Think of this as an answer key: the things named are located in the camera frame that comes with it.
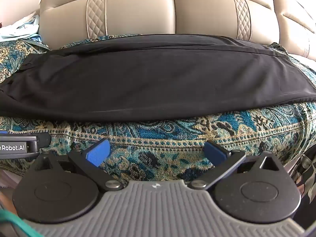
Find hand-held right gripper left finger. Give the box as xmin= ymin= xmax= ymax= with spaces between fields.
xmin=33 ymin=139 xmax=124 ymax=192

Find dark floral cloth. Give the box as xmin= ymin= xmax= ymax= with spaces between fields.
xmin=292 ymin=150 xmax=316 ymax=204

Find blue patterned blanket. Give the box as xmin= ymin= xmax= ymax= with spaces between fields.
xmin=0 ymin=35 xmax=316 ymax=188

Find black pants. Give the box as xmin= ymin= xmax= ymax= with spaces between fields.
xmin=0 ymin=33 xmax=316 ymax=123

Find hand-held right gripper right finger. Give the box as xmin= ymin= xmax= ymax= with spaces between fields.
xmin=188 ymin=140 xmax=285 ymax=191

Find beige leather sofa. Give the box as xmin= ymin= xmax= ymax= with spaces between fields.
xmin=38 ymin=0 xmax=316 ymax=60

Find green cable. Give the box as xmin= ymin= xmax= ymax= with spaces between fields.
xmin=0 ymin=208 xmax=44 ymax=237

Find light blue cloth pile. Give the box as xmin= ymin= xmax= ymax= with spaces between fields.
xmin=0 ymin=13 xmax=43 ymax=43

